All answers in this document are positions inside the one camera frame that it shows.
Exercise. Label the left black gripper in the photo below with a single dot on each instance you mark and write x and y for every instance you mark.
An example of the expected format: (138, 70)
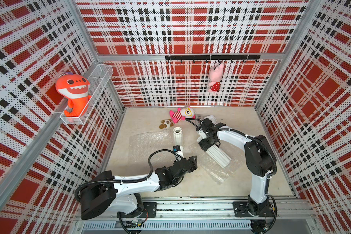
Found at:
(193, 165)

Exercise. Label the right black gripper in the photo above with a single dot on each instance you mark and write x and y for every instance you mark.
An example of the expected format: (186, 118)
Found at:
(204, 146)

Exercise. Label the large white ribbed vase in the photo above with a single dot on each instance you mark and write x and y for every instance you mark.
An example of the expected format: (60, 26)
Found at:
(219, 156)

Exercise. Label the bubble wrap sheet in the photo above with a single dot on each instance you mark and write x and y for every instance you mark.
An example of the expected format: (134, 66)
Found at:
(213, 169)
(143, 145)

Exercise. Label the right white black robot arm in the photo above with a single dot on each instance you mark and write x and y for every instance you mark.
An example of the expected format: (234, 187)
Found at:
(260, 159)

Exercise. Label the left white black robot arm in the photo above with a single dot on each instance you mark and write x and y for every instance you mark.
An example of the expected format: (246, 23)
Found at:
(119, 194)

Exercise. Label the white square clock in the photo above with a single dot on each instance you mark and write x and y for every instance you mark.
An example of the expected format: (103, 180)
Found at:
(212, 119)

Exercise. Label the pink striped owl plush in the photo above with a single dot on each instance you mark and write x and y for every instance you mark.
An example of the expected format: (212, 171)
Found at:
(182, 114)

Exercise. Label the small white ribbed vase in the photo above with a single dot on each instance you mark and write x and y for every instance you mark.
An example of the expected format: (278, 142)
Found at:
(178, 136)

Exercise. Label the brown white dog plush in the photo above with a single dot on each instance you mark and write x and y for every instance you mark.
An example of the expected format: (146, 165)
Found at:
(166, 124)

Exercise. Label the pink pig plush toy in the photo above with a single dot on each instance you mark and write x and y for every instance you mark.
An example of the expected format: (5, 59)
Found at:
(215, 76)

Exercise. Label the orange shark plush toy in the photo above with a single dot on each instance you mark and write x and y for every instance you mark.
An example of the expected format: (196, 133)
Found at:
(76, 89)

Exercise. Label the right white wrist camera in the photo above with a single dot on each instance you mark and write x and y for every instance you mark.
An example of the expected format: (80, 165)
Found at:
(202, 135)

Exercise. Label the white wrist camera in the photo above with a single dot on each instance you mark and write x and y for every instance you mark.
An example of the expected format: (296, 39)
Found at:
(202, 135)
(178, 151)

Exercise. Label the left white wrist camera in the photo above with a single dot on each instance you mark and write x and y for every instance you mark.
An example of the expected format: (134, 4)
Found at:
(178, 151)

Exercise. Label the aluminium front rail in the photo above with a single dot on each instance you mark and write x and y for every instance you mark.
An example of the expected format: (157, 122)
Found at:
(222, 207)

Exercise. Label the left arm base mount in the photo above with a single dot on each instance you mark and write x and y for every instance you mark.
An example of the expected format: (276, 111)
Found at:
(147, 209)

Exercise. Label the black wall hook rail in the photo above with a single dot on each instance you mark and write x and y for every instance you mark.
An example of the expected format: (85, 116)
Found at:
(212, 57)

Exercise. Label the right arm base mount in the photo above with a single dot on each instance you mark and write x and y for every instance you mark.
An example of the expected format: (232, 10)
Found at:
(251, 209)

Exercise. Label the clear acrylic wall shelf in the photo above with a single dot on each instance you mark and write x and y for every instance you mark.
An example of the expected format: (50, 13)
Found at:
(102, 97)

